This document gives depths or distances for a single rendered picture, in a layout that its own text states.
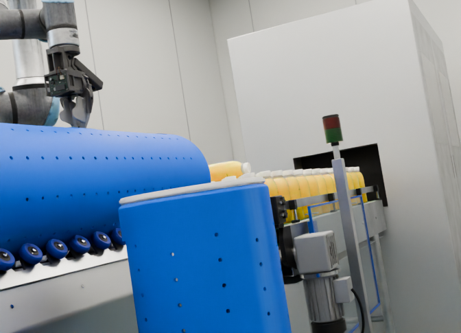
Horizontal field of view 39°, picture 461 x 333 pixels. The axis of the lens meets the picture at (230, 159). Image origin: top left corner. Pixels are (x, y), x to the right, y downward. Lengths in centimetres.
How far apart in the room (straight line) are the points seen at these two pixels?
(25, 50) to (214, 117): 493
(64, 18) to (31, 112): 45
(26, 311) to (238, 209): 42
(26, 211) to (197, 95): 553
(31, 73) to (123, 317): 88
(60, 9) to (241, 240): 81
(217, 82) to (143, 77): 116
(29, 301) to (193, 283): 32
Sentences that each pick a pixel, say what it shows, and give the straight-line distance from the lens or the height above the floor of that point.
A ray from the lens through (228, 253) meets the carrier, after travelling 111.
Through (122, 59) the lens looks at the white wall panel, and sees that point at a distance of 601.
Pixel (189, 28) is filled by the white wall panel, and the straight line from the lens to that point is 692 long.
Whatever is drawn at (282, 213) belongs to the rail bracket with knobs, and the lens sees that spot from 212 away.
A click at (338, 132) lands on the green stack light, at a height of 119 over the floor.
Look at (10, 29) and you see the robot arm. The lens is 174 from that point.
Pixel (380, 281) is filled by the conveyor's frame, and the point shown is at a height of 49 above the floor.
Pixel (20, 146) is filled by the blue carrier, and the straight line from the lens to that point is 129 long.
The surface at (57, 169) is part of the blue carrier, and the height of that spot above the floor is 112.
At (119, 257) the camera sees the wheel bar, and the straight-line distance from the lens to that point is 150.
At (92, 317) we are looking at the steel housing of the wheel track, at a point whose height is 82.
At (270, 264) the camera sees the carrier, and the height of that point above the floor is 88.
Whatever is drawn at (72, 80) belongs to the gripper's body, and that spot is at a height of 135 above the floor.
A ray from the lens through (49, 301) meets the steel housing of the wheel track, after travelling 129.
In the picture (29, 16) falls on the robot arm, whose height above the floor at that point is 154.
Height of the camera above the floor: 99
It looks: 4 degrees up
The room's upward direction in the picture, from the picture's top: 9 degrees counter-clockwise
